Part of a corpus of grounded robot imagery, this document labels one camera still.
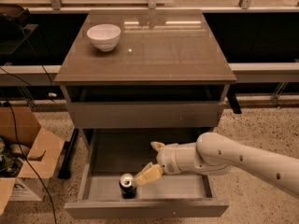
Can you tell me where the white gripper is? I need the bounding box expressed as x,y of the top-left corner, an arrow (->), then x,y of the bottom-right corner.
134,141 -> 200,187

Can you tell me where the dark pepsi can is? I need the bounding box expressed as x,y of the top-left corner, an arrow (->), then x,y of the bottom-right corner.
119,174 -> 136,199

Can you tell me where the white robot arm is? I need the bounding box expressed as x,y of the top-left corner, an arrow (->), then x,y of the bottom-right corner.
133,133 -> 299,198

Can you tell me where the open grey middle drawer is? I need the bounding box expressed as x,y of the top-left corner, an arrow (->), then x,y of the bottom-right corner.
64,128 -> 229,219

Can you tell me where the grey closed top drawer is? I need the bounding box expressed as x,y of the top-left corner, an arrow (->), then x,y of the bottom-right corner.
67,103 -> 224,129

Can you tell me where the grey drawer cabinet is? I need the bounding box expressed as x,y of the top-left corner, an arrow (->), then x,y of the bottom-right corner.
54,9 -> 237,220

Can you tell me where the black table leg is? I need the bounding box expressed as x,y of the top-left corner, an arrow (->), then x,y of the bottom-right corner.
58,129 -> 78,180

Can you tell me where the white ceramic bowl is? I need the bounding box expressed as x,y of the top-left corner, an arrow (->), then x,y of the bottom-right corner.
87,24 -> 121,51

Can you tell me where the open cardboard box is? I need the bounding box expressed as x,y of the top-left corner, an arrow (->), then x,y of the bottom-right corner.
0,107 -> 64,215

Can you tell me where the dark device on shelf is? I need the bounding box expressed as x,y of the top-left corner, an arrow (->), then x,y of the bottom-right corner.
0,4 -> 30,35

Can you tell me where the black cable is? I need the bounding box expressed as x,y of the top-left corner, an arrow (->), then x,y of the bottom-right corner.
0,66 -> 58,224

